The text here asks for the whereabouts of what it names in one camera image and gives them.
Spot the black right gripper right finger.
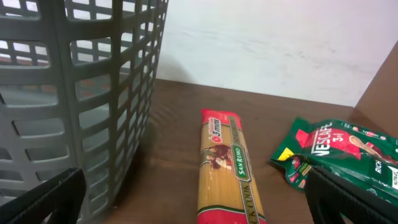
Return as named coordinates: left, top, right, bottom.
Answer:
left=305, top=166, right=397, bottom=224

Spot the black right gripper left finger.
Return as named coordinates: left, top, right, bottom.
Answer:
left=1, top=167, right=86, bottom=224

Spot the San Remo spaghetti packet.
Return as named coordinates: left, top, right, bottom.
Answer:
left=197, top=110, right=267, bottom=224

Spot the grey plastic basket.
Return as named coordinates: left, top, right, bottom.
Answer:
left=1, top=0, right=168, bottom=223

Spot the green Nescafe coffee bag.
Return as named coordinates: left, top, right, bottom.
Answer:
left=271, top=118, right=397, bottom=205

